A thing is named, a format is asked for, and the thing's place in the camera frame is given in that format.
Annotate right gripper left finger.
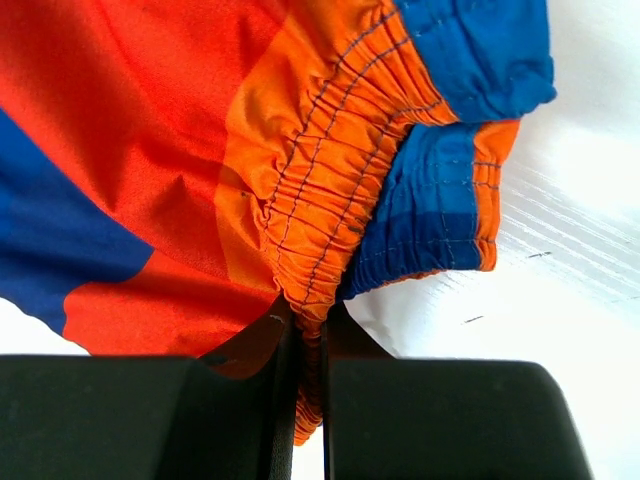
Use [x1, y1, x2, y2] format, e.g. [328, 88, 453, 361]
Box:
[1, 299, 296, 479]

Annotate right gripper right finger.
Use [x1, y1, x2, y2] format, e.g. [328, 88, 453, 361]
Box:
[321, 304, 591, 479]

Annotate rainbow striped shorts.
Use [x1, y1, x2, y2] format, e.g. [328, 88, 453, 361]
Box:
[1, 1, 556, 444]

